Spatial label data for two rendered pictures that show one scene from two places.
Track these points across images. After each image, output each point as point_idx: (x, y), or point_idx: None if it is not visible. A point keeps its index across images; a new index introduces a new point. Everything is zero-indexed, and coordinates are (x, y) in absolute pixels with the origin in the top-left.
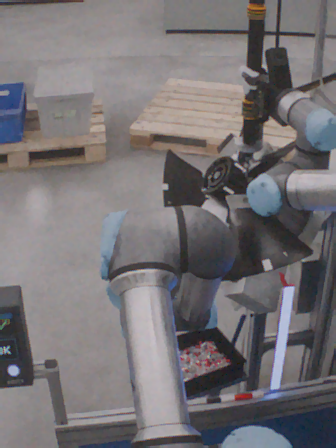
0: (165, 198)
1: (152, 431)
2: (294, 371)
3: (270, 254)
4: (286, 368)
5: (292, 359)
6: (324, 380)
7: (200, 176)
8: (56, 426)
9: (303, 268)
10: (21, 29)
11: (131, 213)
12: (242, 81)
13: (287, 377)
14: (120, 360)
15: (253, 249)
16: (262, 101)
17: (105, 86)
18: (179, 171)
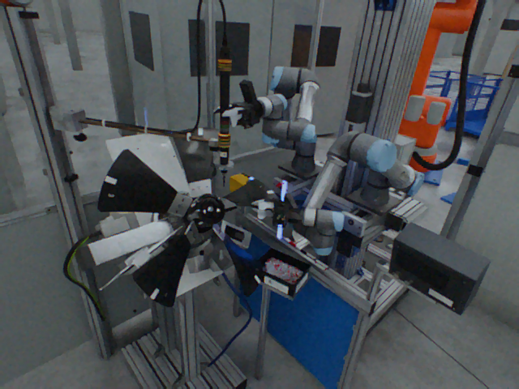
0: (160, 298)
1: (409, 168)
2: (102, 380)
3: (263, 190)
4: (98, 387)
5: (86, 387)
6: (263, 224)
7: (185, 237)
8: (375, 299)
9: None
10: None
11: (377, 139)
12: (233, 120)
13: (110, 382)
14: None
15: (263, 195)
16: (253, 117)
17: None
18: (165, 262)
